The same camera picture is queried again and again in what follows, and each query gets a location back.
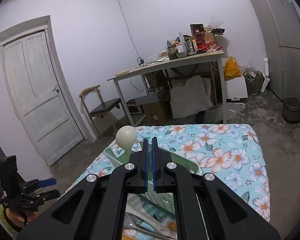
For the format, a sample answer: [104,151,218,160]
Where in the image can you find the metal utensil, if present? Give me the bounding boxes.
[123,213,171,239]

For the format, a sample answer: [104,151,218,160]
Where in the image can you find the white panelled door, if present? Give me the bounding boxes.
[2,31,83,166]

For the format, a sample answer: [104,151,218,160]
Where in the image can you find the red drink bottle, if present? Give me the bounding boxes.
[194,29,207,53]

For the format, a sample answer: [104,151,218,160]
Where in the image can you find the person's left hand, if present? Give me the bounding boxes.
[5,209,38,227]

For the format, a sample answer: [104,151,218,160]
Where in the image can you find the white-legged wooden desk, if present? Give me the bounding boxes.
[108,50,228,127]

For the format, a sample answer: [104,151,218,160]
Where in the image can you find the small dark trash bin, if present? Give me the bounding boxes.
[282,98,300,124]

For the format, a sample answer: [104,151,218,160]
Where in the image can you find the green perforated utensil holder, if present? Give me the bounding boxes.
[104,141,201,214]

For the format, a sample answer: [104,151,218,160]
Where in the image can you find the dark green bag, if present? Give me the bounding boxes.
[243,69,264,95]

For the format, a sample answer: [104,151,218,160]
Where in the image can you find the cardboard box under desk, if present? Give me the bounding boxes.
[142,100,171,125]

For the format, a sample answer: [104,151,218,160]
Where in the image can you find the white box on floor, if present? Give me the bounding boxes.
[225,75,248,101]

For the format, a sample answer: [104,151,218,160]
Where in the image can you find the cream white ladle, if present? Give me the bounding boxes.
[115,126,137,159]

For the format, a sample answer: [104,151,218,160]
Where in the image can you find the silver grey refrigerator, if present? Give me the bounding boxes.
[250,0,300,100]

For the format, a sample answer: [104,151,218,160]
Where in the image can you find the wooden chair black seat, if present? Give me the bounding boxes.
[79,85,127,138]

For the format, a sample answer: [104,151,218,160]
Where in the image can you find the white spoon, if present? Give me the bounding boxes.
[126,198,171,237]

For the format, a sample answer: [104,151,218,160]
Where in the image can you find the yellow plastic bag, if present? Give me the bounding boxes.
[223,56,241,81]

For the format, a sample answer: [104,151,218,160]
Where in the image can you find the grey white sack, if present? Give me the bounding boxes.
[170,75,213,119]

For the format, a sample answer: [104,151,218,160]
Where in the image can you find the green jar on desk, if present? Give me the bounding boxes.
[167,47,178,60]

